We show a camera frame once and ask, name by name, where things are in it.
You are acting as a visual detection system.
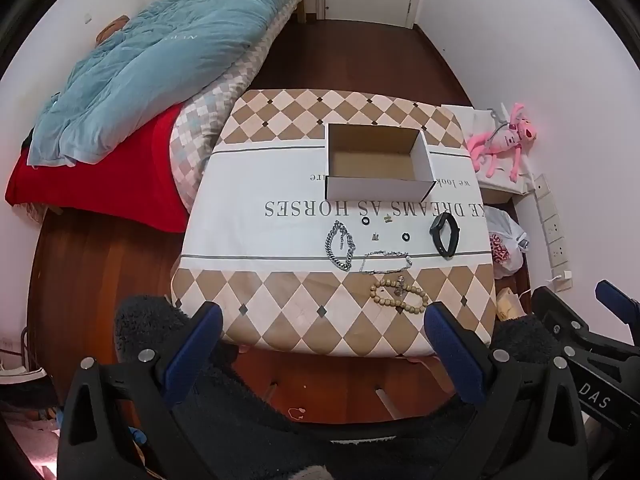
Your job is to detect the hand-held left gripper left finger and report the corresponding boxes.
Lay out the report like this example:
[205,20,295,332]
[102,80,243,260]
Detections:
[57,301,224,480]

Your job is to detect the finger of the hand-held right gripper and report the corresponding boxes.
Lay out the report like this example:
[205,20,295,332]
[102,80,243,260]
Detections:
[594,280,640,321]
[530,286,601,356]

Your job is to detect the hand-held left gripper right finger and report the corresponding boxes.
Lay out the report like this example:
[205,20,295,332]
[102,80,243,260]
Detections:
[422,301,588,480]

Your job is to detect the wooden bead bracelet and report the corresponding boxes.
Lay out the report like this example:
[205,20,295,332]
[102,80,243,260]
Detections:
[369,276,431,311]

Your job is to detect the black smart band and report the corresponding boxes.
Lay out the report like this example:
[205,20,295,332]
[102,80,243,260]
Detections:
[430,212,461,260]

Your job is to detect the thin silver necklace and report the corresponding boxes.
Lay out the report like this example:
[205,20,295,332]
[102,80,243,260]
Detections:
[359,249,414,276]

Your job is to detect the chunky silver chain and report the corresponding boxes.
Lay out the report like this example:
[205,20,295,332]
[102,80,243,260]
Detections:
[325,220,357,272]

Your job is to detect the white cardboard box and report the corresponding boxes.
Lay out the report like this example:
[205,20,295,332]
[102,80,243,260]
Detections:
[325,122,437,202]

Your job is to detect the cream coloured bag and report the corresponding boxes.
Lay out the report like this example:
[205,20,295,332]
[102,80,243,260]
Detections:
[495,289,526,322]

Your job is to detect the white plastic bag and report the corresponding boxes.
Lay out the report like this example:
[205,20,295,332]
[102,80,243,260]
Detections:
[484,206,530,278]

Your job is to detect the diamond pattern printed tablecloth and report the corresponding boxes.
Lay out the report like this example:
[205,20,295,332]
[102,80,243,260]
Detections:
[171,89,497,358]

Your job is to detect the red blanket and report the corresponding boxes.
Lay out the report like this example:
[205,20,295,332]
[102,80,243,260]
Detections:
[5,104,191,233]

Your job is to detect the pink plush toy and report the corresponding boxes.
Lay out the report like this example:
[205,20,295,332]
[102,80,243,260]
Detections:
[467,102,538,181]

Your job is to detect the checkered mattress cover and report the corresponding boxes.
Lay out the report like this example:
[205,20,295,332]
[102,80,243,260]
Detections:
[169,7,303,213]

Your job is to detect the blue quilt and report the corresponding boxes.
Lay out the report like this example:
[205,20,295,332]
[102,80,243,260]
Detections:
[27,0,321,167]

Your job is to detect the brown wooden object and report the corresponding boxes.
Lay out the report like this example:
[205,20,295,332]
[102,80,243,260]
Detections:
[96,16,130,43]

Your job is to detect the white wall outlet strip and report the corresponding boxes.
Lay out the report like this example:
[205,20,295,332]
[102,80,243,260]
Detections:
[532,174,571,268]

